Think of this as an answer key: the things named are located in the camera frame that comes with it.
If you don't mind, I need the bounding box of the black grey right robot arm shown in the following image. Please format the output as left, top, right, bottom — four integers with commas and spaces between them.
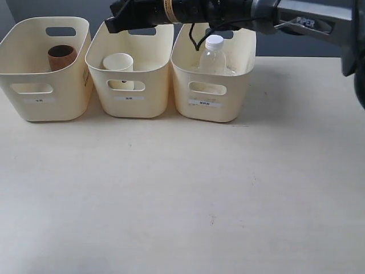
105, 0, 364, 105

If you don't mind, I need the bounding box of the cream bin labelled paper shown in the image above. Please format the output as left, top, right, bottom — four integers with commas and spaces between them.
85, 24, 174, 118

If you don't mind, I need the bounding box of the brown wooden cup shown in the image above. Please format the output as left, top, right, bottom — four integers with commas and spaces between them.
48, 45, 78, 71

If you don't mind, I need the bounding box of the cream bin labelled plastic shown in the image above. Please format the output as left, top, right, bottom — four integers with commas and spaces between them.
171, 23, 257, 123

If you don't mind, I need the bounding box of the white paper cup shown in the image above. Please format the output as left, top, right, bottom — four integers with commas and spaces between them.
103, 53, 135, 90

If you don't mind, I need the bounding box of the black camera cable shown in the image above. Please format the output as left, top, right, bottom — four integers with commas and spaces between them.
188, 17, 257, 53

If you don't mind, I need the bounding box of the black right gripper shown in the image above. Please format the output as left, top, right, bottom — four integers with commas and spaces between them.
105, 0, 253, 34

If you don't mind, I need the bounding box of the cream bin labelled wood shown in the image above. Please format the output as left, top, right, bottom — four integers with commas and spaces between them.
1, 17, 94, 122

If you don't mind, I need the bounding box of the clear plastic bottle white cap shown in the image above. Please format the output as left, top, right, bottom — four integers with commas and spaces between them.
199, 35, 226, 75

